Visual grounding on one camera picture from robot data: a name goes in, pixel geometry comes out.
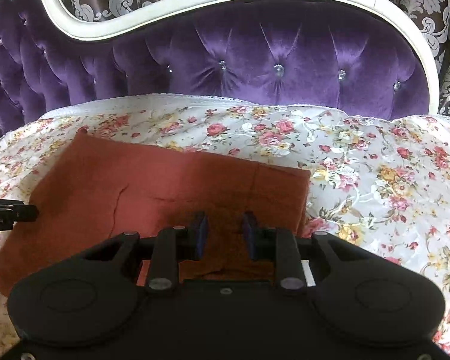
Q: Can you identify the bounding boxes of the rust red pants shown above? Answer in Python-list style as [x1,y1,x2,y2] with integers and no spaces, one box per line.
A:
[0,133,311,294]

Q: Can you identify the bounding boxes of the floral bed sheet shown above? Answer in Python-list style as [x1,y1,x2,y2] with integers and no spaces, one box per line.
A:
[0,94,450,355]

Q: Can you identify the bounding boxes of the purple tufted headboard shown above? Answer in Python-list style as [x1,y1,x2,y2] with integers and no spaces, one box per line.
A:
[0,0,440,137]

